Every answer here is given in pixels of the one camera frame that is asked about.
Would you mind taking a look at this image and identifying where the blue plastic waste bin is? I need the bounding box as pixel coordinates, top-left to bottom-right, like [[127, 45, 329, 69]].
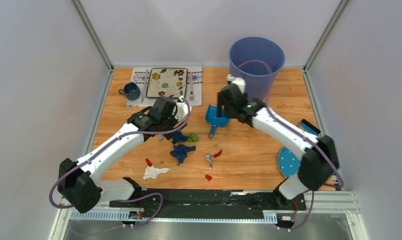
[[229, 37, 286, 100]]

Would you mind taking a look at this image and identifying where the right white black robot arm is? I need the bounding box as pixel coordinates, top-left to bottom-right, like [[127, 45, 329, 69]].
[[217, 81, 340, 210]]

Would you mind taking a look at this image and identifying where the blue plastic dustpan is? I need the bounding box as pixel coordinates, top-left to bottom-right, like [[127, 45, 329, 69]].
[[205, 105, 229, 138]]

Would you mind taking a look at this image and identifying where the white paper scrap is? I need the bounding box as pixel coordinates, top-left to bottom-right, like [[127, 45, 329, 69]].
[[143, 166, 170, 180]]

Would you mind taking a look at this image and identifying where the patterned white placemat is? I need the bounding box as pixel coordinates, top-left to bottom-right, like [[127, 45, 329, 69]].
[[126, 66, 203, 108]]

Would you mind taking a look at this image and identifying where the dark blue ceramic mug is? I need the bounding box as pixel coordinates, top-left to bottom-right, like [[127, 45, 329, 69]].
[[118, 82, 141, 101]]

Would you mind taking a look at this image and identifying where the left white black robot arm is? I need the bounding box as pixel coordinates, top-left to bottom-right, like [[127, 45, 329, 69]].
[[49, 96, 192, 214]]

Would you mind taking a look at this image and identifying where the blue dotted plate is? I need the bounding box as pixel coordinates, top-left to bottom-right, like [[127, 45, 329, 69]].
[[277, 146, 301, 178]]

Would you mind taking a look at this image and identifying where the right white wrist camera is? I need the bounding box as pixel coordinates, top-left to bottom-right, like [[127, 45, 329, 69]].
[[227, 74, 246, 94]]

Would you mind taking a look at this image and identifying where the silver table knife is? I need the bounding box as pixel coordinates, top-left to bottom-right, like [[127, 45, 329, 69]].
[[141, 69, 149, 103]]

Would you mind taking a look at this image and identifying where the blue hand brush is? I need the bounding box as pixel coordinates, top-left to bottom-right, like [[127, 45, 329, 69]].
[[297, 119, 321, 136]]

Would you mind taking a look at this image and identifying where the square floral ceramic plate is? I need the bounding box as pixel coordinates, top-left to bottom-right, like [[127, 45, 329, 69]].
[[146, 67, 188, 99]]

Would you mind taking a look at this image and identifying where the dark blue paper scrap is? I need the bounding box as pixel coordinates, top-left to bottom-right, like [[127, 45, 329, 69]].
[[170, 144, 196, 165], [172, 131, 188, 145]]

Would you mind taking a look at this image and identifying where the green paper scrap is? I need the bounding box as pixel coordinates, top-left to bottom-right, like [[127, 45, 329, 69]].
[[187, 132, 199, 143]]

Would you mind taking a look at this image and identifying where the silver fork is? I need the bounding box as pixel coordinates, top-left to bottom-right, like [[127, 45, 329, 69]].
[[189, 72, 195, 101]]

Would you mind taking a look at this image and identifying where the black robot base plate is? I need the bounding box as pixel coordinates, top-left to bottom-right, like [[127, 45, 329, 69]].
[[109, 188, 307, 220]]

